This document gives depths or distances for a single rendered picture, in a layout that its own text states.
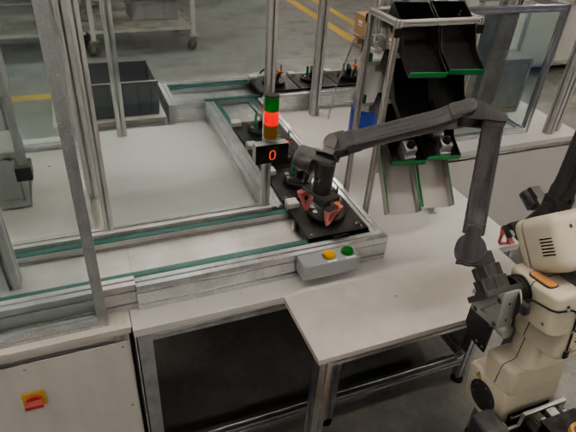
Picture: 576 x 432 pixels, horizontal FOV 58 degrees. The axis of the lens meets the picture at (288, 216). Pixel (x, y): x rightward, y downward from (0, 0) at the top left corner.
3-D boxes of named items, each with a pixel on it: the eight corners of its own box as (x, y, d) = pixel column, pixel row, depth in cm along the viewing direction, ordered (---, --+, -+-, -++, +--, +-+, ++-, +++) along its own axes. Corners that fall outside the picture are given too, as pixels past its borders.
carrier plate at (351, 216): (368, 231, 193) (369, 227, 191) (308, 243, 185) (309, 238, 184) (339, 197, 211) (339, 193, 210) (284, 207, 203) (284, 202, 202)
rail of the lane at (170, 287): (383, 258, 195) (388, 234, 189) (139, 310, 165) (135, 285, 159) (376, 249, 199) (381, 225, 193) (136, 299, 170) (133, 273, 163)
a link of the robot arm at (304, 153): (339, 136, 150) (345, 146, 158) (304, 124, 154) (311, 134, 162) (323, 175, 149) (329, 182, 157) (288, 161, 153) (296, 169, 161)
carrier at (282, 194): (338, 195, 212) (341, 169, 205) (282, 205, 204) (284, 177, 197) (314, 167, 230) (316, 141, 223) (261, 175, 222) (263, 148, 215)
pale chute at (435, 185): (449, 207, 203) (454, 204, 199) (417, 208, 201) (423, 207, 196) (439, 137, 208) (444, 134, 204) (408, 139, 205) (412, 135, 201)
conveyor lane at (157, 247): (364, 250, 198) (368, 229, 192) (136, 297, 170) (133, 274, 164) (332, 210, 219) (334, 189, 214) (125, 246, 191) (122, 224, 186)
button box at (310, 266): (358, 269, 182) (361, 255, 179) (303, 281, 175) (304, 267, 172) (349, 257, 188) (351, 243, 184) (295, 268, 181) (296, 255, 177)
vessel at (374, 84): (384, 111, 272) (397, 37, 250) (360, 113, 267) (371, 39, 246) (371, 100, 282) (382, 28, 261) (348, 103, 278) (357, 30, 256)
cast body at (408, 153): (413, 162, 188) (420, 150, 182) (402, 164, 187) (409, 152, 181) (405, 144, 192) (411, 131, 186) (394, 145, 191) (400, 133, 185)
